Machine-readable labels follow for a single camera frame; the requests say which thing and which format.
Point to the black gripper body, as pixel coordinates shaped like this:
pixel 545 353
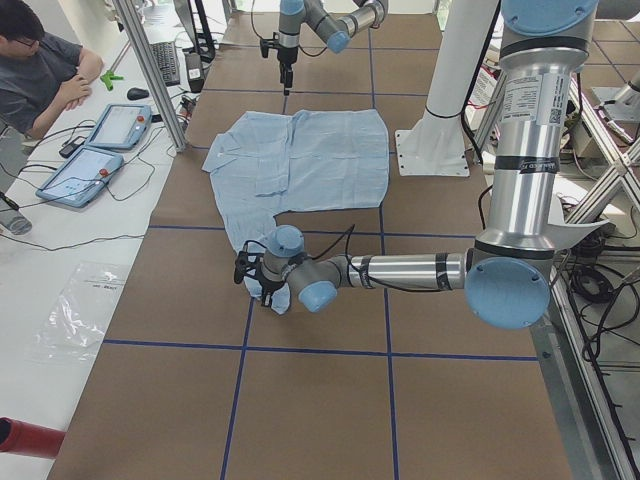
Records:
pixel 286 55
pixel 267 286

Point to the light blue button-up shirt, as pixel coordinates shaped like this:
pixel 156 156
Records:
pixel 267 164

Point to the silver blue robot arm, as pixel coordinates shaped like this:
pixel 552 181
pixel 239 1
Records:
pixel 505 275
pixel 336 33

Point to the black keyboard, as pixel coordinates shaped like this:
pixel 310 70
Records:
pixel 165 56

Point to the black computer mouse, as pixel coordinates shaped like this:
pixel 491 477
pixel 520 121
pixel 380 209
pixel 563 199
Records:
pixel 137 94

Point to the upper blue teach pendant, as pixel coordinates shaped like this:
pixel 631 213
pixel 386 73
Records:
pixel 120 127

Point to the blue teach pendant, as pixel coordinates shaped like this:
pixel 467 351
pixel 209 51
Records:
pixel 82 177
pixel 120 127

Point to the green plastic tool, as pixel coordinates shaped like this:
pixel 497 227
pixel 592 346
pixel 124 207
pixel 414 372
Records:
pixel 108 79

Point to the clear plastic bag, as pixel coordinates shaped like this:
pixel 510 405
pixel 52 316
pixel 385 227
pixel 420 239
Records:
pixel 81 314

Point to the lower blue teach pendant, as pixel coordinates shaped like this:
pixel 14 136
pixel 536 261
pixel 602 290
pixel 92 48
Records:
pixel 82 177

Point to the clear water bottle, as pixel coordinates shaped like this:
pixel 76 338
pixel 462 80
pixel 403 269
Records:
pixel 11 217

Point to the person in grey shirt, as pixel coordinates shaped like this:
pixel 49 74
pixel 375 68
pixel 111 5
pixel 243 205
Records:
pixel 42 75

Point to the red cylinder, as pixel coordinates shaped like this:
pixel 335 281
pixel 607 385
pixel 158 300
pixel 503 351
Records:
pixel 27 439

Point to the aluminium frame post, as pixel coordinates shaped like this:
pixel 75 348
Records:
pixel 129 18

